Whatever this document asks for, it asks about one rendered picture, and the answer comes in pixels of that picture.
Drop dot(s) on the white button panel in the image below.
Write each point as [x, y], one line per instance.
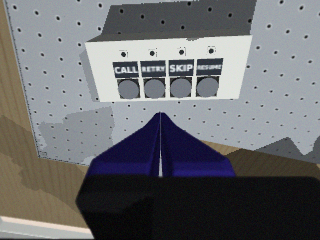
[175, 65]

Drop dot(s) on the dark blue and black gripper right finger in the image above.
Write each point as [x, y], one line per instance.
[184, 155]

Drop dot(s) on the grey perforated base plate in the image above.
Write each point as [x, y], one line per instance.
[277, 112]

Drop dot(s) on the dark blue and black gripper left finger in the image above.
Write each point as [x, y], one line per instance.
[138, 153]

